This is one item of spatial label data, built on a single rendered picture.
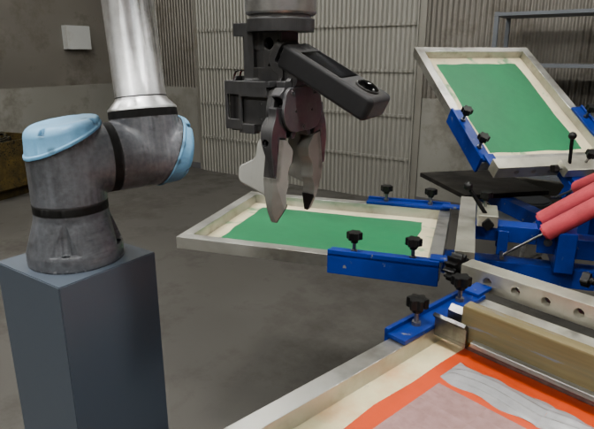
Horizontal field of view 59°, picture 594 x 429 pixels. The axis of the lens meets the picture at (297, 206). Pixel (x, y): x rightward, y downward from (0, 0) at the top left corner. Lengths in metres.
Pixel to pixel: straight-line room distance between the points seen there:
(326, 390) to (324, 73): 0.57
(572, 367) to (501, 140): 1.37
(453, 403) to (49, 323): 0.67
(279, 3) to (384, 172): 5.25
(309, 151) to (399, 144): 5.06
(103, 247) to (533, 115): 1.97
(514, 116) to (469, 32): 3.03
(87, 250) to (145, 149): 0.18
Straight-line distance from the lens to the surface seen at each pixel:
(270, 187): 0.55
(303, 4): 0.56
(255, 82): 0.56
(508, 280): 1.29
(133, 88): 0.92
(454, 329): 1.10
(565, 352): 1.02
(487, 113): 2.38
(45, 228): 0.90
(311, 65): 0.54
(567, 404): 1.06
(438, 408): 0.98
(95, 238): 0.89
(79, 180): 0.87
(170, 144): 0.91
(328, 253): 1.46
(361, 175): 5.90
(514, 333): 1.05
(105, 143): 0.88
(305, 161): 0.60
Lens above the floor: 1.53
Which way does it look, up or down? 16 degrees down
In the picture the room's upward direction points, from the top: straight up
